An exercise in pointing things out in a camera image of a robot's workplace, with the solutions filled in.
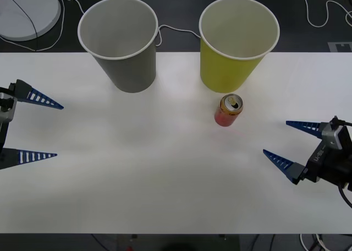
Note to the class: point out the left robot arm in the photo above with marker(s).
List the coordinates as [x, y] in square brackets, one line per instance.
[6, 114]

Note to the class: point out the yellow-green plastic bin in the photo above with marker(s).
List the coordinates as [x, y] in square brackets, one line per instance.
[222, 72]

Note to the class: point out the grey and white floor marker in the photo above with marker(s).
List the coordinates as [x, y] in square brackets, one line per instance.
[341, 46]

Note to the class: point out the white round disc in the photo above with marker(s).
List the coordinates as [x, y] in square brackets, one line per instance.
[19, 17]

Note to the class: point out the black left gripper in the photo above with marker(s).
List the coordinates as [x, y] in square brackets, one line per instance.
[2, 136]

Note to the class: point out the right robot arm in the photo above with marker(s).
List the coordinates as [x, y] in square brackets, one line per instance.
[334, 135]

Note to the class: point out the red and gold drink can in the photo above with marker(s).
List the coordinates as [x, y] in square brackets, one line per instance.
[226, 116]

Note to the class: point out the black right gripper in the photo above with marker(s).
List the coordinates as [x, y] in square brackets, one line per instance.
[330, 165]

